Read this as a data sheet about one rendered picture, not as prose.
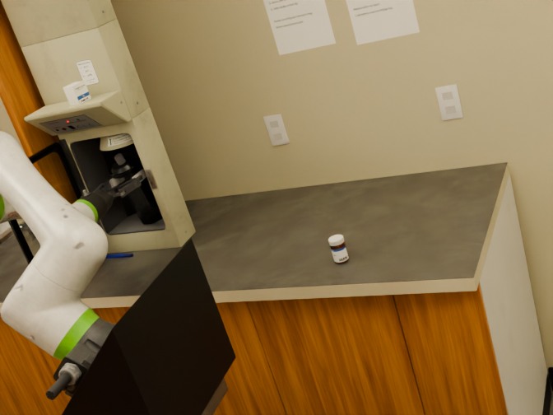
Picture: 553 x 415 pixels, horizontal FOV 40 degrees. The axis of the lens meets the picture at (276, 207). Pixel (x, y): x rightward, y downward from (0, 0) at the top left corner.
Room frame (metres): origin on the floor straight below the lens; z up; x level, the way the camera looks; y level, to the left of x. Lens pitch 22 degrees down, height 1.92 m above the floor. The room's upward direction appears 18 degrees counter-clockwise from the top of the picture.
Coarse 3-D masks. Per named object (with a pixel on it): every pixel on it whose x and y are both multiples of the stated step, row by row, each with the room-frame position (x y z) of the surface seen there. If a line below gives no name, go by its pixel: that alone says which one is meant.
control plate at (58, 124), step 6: (84, 114) 2.36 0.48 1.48; (54, 120) 2.42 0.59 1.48; (60, 120) 2.41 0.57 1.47; (66, 120) 2.41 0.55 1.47; (72, 120) 2.40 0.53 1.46; (78, 120) 2.40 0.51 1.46; (84, 120) 2.39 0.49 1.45; (90, 120) 2.39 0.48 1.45; (48, 126) 2.46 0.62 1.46; (54, 126) 2.46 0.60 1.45; (60, 126) 2.45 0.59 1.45; (66, 126) 2.45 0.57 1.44; (72, 126) 2.44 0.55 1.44; (84, 126) 2.43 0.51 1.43; (90, 126) 2.43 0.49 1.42; (96, 126) 2.42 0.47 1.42; (54, 132) 2.50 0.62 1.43; (60, 132) 2.49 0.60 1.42; (66, 132) 2.49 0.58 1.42
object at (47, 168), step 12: (48, 156) 2.47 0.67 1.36; (36, 168) 2.42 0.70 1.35; (48, 168) 2.46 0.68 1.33; (60, 168) 2.50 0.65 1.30; (48, 180) 2.44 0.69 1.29; (60, 180) 2.48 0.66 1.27; (60, 192) 2.46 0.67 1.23; (72, 192) 2.50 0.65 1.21; (12, 228) 2.28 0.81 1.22; (36, 240) 2.33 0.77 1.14; (24, 252) 2.28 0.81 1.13; (36, 252) 2.32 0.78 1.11
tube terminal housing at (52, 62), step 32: (96, 32) 2.40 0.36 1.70; (32, 64) 2.54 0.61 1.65; (64, 64) 2.48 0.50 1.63; (96, 64) 2.42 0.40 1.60; (128, 64) 2.47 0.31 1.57; (64, 96) 2.50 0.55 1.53; (128, 96) 2.41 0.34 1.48; (96, 128) 2.47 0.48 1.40; (128, 128) 2.41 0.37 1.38; (160, 160) 2.45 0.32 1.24; (160, 192) 2.40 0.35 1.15; (192, 224) 2.48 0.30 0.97
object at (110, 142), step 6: (102, 138) 2.51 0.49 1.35; (108, 138) 2.49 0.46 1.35; (114, 138) 2.48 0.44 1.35; (120, 138) 2.47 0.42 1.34; (126, 138) 2.47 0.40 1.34; (102, 144) 2.51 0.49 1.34; (108, 144) 2.48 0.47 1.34; (114, 144) 2.47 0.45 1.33; (120, 144) 2.46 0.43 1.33; (126, 144) 2.46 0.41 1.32; (102, 150) 2.50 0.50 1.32; (108, 150) 2.48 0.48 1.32
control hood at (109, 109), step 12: (96, 96) 2.41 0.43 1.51; (108, 96) 2.35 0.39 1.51; (120, 96) 2.38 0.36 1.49; (48, 108) 2.48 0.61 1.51; (60, 108) 2.41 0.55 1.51; (72, 108) 2.35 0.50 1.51; (84, 108) 2.33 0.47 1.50; (96, 108) 2.31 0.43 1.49; (108, 108) 2.31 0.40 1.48; (120, 108) 2.36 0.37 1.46; (36, 120) 2.44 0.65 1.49; (48, 120) 2.43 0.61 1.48; (96, 120) 2.39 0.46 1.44; (108, 120) 2.38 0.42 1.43; (120, 120) 2.37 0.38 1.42; (48, 132) 2.50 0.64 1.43; (72, 132) 2.49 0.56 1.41
